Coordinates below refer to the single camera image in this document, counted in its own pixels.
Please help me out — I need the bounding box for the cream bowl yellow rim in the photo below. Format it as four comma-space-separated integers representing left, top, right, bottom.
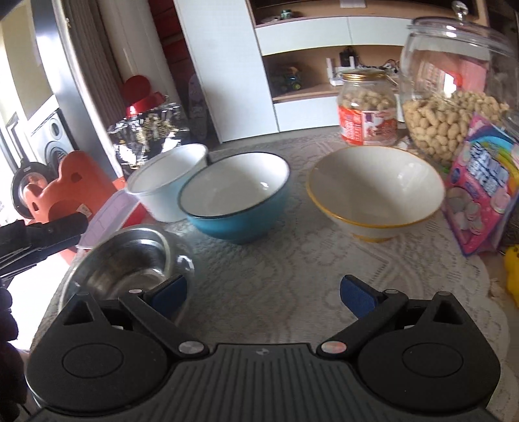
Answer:
306, 146, 446, 242

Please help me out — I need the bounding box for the white enamel bowl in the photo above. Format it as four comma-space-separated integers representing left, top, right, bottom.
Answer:
126, 143, 209, 222

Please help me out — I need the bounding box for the black gloved hand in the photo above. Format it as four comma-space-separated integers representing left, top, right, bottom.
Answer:
0, 288, 27, 421

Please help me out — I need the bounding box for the stainless steel bowl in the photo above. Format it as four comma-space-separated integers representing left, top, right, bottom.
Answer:
58, 225, 195, 309

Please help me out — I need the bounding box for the orange plastic stool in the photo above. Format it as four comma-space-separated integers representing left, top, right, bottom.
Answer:
23, 151, 117, 223

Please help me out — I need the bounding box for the white lace tablecloth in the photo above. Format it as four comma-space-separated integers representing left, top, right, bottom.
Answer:
30, 125, 519, 411

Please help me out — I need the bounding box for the pink plastic tray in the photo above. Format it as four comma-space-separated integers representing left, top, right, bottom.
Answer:
77, 189, 139, 250

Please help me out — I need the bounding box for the washing machine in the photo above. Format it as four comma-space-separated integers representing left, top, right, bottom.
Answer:
1, 95, 78, 177

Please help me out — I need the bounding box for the blue ceramic bowl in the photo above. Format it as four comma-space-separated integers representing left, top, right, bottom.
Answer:
178, 151, 291, 244

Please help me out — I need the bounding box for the yellow snack bag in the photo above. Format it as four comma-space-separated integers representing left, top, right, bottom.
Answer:
504, 244, 519, 308

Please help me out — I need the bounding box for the black gold snack bag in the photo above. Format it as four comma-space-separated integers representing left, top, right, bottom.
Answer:
107, 103, 191, 180

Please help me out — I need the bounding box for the pink marshmallow bag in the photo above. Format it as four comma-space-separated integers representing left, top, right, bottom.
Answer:
442, 114, 518, 256

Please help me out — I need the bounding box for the red figurine container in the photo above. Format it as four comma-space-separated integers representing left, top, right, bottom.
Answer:
121, 75, 166, 119

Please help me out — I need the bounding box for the small peanut jar gold lid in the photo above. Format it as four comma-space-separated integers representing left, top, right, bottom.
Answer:
337, 69, 398, 146

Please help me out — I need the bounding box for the white wifi router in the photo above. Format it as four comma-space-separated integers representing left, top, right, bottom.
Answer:
325, 46, 359, 87

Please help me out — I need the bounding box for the green toy tractor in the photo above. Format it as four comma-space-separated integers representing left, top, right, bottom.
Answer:
270, 66, 302, 95

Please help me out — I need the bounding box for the large glass peanut jar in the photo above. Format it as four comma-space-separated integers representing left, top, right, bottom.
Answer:
399, 1, 518, 170

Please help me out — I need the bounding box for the white tv cabinet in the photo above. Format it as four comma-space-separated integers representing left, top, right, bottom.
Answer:
174, 1, 454, 143

